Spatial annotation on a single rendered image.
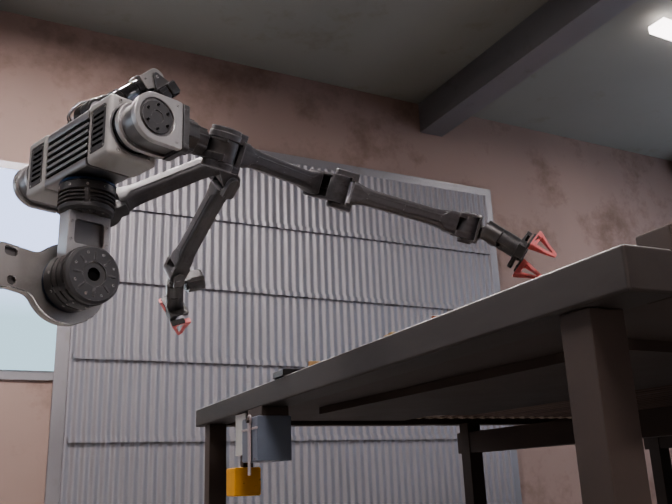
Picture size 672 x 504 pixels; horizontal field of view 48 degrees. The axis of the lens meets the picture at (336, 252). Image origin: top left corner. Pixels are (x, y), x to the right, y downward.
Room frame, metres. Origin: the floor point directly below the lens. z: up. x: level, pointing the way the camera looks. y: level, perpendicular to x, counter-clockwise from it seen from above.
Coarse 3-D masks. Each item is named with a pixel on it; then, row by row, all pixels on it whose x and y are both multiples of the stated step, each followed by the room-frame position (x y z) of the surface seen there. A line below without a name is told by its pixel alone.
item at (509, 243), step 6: (504, 234) 2.01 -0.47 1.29; (510, 234) 2.01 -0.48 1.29; (528, 234) 1.99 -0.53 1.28; (504, 240) 2.01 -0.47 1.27; (510, 240) 2.01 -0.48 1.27; (516, 240) 2.01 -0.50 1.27; (522, 240) 1.98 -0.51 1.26; (498, 246) 2.03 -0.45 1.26; (504, 246) 2.02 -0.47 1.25; (510, 246) 2.01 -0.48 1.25; (516, 246) 2.01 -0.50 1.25; (504, 252) 2.04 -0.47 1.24; (510, 252) 2.02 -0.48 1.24; (516, 252) 2.00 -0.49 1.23; (510, 264) 2.06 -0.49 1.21
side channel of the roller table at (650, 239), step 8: (648, 232) 0.96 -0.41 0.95; (656, 232) 0.95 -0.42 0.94; (664, 232) 0.94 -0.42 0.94; (640, 240) 0.97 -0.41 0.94; (648, 240) 0.96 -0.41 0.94; (656, 240) 0.95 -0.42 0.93; (664, 240) 0.94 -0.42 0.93; (664, 248) 0.94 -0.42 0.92; (648, 304) 0.98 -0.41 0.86; (656, 304) 0.98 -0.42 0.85; (664, 304) 0.98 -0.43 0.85
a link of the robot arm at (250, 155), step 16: (224, 128) 1.66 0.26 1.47; (240, 144) 1.73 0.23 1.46; (208, 160) 1.69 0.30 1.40; (240, 160) 1.74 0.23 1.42; (256, 160) 1.77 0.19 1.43; (272, 160) 1.81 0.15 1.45; (272, 176) 1.87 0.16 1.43; (288, 176) 1.88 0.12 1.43; (304, 176) 1.92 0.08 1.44; (320, 176) 1.96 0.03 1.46; (336, 176) 1.94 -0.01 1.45; (304, 192) 2.01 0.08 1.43; (320, 192) 2.02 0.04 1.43; (336, 192) 1.95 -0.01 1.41
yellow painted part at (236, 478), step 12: (240, 456) 2.36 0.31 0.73; (228, 468) 2.36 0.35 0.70; (240, 468) 2.30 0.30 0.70; (252, 468) 2.31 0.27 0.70; (228, 480) 2.35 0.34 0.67; (240, 480) 2.30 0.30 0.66; (252, 480) 2.31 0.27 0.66; (228, 492) 2.35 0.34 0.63; (240, 492) 2.30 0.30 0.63; (252, 492) 2.31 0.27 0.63
